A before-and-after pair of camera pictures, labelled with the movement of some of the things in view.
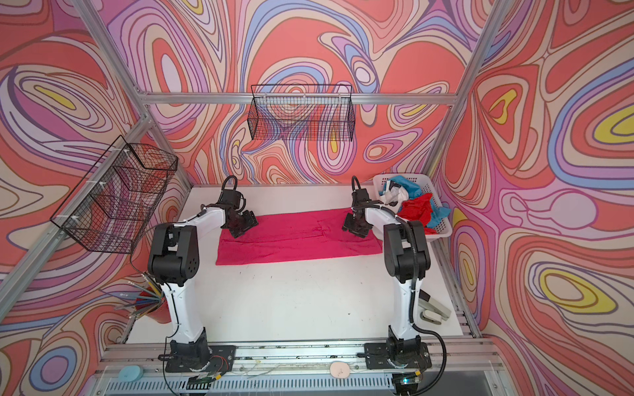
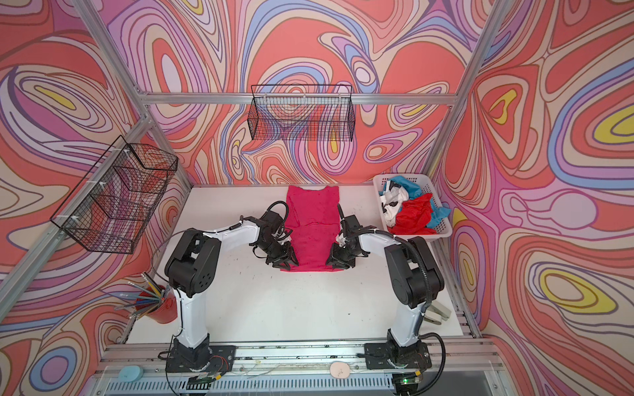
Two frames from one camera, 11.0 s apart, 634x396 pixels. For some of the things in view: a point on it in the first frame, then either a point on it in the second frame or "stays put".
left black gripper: x=253 y=219 -> x=287 y=257
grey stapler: x=434 y=312 stays put
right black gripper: x=348 y=224 -> x=337 y=258
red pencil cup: x=153 y=305 stays put
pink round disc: x=339 y=370 stays put
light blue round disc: x=130 y=373 stays put
